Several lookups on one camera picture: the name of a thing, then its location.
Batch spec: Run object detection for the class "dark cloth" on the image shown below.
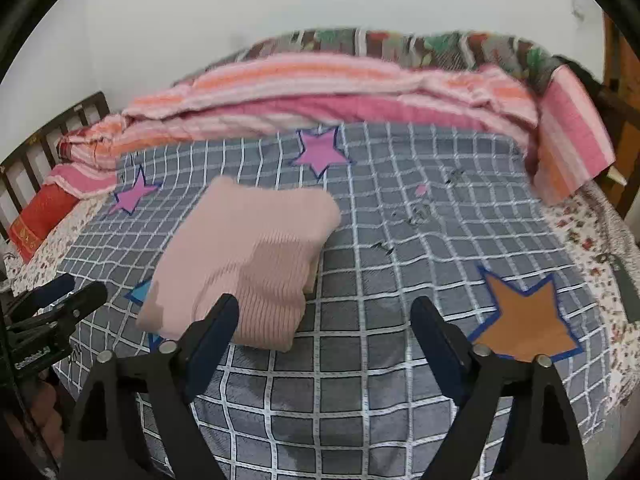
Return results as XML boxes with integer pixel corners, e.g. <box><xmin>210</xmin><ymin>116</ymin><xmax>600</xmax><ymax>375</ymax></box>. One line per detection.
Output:
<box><xmin>604</xmin><ymin>249</ymin><xmax>640</xmax><ymax>327</ymax></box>

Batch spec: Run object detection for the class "dark wooden headboard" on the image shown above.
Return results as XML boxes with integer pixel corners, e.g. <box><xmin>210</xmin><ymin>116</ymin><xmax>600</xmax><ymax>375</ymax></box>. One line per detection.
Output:
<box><xmin>0</xmin><ymin>91</ymin><xmax>112</xmax><ymax>243</ymax></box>

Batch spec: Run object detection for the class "grey checked star-print blanket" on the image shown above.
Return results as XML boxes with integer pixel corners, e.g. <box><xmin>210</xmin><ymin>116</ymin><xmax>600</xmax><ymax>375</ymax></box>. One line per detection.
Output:
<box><xmin>50</xmin><ymin>121</ymin><xmax>613</xmax><ymax>480</ymax></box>

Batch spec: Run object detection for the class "pink orange striped quilt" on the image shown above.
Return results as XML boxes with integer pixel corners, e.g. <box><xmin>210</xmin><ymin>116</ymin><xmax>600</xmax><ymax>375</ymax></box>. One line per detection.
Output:
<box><xmin>42</xmin><ymin>52</ymin><xmax>617</xmax><ymax>207</ymax></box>

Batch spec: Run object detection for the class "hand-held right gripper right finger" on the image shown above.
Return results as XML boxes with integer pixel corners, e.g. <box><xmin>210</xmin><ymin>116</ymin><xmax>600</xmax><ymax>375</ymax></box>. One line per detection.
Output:
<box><xmin>411</xmin><ymin>295</ymin><xmax>589</xmax><ymax>480</ymax></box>

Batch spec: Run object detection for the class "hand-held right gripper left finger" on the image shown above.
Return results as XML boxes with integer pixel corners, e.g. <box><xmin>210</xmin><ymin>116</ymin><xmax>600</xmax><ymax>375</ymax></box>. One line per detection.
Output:
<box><xmin>57</xmin><ymin>293</ymin><xmax>240</xmax><ymax>480</ymax></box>

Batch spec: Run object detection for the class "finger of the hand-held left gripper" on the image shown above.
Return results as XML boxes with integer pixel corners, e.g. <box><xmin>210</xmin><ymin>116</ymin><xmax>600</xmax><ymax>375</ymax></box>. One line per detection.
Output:
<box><xmin>7</xmin><ymin>280</ymin><xmax>109</xmax><ymax>342</ymax></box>
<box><xmin>9</xmin><ymin>272</ymin><xmax>76</xmax><ymax>317</ymax></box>

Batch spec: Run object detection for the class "person's left hand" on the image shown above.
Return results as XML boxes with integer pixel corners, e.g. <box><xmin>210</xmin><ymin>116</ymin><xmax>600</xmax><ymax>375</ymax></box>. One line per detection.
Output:
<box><xmin>20</xmin><ymin>377</ymin><xmax>69</xmax><ymax>461</ymax></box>

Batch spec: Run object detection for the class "brown wooden furniture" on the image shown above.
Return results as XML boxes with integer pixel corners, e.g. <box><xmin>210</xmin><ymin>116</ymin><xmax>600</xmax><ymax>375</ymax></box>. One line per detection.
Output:
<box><xmin>600</xmin><ymin>10</ymin><xmax>640</xmax><ymax>221</ymax></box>

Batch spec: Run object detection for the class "red pillow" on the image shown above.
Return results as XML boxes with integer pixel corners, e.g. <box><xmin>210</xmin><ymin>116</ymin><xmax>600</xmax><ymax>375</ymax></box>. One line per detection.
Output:
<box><xmin>7</xmin><ymin>180</ymin><xmax>83</xmax><ymax>264</ymax></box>

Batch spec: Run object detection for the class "pink knitted sweater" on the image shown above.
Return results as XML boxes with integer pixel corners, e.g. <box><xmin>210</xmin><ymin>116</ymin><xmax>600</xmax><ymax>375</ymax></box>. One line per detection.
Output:
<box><xmin>136</xmin><ymin>176</ymin><xmax>343</xmax><ymax>353</ymax></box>

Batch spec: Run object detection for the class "patchwork floral blanket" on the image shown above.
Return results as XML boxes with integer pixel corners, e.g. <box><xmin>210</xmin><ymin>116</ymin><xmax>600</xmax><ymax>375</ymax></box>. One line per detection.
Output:
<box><xmin>175</xmin><ymin>27</ymin><xmax>566</xmax><ymax>96</ymax></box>

